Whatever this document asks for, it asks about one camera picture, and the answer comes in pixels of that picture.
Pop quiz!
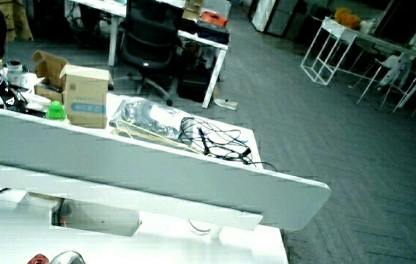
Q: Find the white office desk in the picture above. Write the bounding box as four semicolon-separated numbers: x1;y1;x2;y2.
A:
70;0;230;109

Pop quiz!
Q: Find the cardboard box with blue label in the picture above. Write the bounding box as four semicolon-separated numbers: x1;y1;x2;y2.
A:
59;64;110;130

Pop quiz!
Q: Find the white desk divider panel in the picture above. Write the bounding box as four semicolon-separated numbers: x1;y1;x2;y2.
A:
0;102;332;232

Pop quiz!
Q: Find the stack of large cardboard boxes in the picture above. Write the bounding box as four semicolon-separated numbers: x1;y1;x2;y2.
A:
0;0;34;43

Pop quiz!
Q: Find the white grey cabinet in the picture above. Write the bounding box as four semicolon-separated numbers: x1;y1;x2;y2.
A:
251;0;306;38

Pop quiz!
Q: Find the small cardboard boxes stack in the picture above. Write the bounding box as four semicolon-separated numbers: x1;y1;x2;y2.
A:
182;0;204;21

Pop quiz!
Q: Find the open brown cardboard box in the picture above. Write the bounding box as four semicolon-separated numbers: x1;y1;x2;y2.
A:
32;50;70;104

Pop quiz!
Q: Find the red round object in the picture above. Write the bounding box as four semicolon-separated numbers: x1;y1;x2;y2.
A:
26;253;50;264

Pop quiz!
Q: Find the black computer case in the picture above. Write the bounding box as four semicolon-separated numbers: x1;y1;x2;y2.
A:
176;65;213;103

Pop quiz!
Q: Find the green bottle cap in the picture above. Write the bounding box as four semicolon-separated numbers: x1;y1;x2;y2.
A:
45;100;68;122

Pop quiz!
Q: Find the orange plush toy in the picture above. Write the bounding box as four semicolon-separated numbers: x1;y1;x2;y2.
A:
334;6;362;30

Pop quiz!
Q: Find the white chair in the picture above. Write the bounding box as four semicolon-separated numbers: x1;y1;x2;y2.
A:
356;54;416;111

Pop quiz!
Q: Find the beige clothes hanger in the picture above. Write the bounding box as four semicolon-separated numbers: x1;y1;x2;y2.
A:
113;119;203;155

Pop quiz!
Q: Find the white metal frame table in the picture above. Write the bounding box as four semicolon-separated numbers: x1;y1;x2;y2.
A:
300;15;416;87

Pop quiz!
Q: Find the orange bag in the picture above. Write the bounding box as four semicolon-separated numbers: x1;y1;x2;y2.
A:
200;10;229;28

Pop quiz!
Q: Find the tangle of black cables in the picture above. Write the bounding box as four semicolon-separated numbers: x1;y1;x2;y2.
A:
177;116;279;172

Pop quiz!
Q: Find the black office chair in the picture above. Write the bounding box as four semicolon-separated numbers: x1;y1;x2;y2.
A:
114;0;185;108

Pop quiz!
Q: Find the clear plastic bag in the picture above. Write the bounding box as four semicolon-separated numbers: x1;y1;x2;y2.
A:
109;98;183;140

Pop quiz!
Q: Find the white power strip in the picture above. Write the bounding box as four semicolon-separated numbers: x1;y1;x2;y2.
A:
214;98;238;111

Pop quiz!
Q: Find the dark blue box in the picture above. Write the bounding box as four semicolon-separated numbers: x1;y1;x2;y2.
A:
195;21;231;45

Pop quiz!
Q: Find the silver round object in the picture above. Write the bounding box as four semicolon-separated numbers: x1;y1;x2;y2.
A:
48;250;87;264

